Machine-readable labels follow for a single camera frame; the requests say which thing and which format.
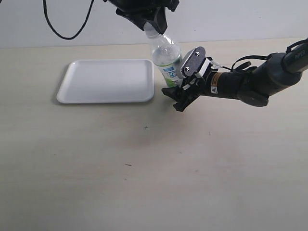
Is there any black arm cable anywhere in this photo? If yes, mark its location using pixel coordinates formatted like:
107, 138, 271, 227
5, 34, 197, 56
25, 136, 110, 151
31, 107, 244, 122
211, 54, 268, 73
42, 0, 95, 40

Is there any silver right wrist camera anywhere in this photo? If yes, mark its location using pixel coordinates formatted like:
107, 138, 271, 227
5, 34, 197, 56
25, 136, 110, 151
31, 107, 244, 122
177, 46, 210, 79

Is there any white rectangular plastic tray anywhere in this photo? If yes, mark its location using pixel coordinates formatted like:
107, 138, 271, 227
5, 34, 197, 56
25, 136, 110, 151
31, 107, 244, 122
56, 59, 154, 104

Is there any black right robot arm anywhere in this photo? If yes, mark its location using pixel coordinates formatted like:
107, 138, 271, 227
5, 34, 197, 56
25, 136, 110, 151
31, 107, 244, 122
162, 39, 308, 112

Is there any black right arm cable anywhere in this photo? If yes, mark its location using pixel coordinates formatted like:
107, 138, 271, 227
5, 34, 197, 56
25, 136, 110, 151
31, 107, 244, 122
211, 54, 268, 73

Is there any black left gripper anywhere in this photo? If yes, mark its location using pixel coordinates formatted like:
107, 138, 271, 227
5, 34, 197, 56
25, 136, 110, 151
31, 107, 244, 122
104, 0, 180, 34

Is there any white bottle cap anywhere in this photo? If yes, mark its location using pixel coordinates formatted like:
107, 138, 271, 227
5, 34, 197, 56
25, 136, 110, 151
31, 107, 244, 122
143, 22, 160, 38

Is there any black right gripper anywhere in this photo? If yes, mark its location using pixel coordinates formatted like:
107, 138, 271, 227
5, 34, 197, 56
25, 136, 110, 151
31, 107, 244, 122
161, 57, 219, 112

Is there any clear plastic drink bottle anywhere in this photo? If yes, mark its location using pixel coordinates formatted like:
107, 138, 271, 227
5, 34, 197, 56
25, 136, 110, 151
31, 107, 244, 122
146, 33, 182, 88

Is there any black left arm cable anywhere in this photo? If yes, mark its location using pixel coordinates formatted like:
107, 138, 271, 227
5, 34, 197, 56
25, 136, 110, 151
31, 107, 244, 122
42, 0, 95, 40

